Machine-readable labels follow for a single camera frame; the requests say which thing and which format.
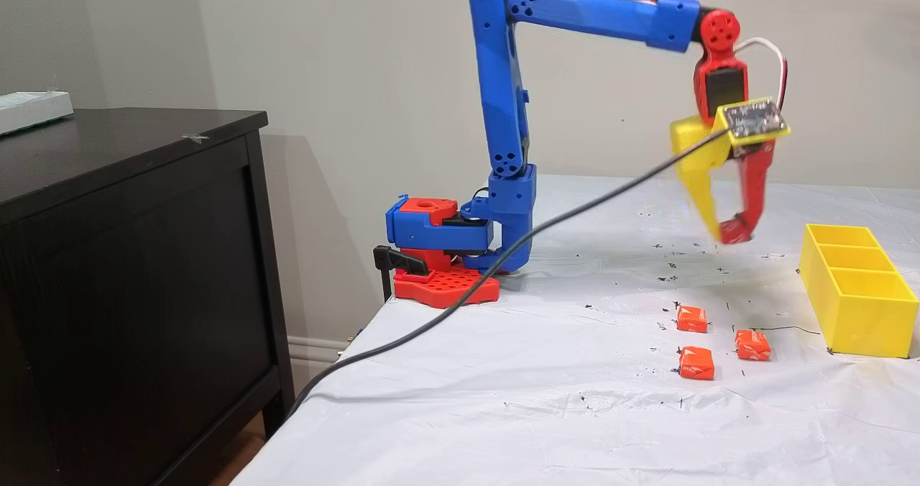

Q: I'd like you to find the red candy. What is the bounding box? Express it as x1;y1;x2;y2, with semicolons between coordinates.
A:
719;213;754;245

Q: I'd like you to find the orange candy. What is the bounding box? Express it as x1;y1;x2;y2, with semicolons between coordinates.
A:
678;346;716;381
676;305;709;334
734;329;772;362

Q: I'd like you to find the yellow three-compartment box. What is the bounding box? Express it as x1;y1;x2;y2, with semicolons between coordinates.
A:
799;224;920;359

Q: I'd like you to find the white flat box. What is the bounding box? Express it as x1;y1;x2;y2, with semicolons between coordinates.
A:
0;91;75;136

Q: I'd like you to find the white plastic table cover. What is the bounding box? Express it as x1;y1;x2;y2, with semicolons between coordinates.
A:
230;175;920;486

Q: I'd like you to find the black wooden cabinet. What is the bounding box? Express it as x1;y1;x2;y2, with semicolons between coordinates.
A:
0;109;295;486

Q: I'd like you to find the circuit board camera, yellow mount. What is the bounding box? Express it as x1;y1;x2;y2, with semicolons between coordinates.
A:
715;98;791;147

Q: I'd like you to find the black camera cable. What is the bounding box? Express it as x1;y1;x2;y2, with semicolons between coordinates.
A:
284;128;734;422

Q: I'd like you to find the white red servo wire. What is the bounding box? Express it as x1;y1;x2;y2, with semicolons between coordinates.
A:
733;37;789;113

